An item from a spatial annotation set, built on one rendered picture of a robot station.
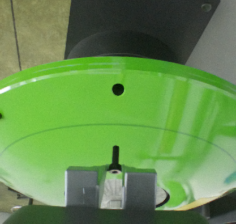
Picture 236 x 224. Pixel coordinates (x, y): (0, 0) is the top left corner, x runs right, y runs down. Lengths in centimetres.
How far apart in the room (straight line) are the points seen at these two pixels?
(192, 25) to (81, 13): 12
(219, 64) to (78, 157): 25
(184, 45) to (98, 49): 10
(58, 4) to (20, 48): 39
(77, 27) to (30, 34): 134
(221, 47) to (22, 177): 27
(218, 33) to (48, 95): 23
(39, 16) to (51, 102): 139
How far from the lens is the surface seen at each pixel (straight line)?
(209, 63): 42
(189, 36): 37
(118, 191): 30
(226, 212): 68
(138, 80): 20
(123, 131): 22
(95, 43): 35
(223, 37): 39
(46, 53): 177
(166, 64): 21
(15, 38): 174
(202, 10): 34
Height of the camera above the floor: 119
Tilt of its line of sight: 35 degrees down
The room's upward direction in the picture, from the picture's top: 178 degrees counter-clockwise
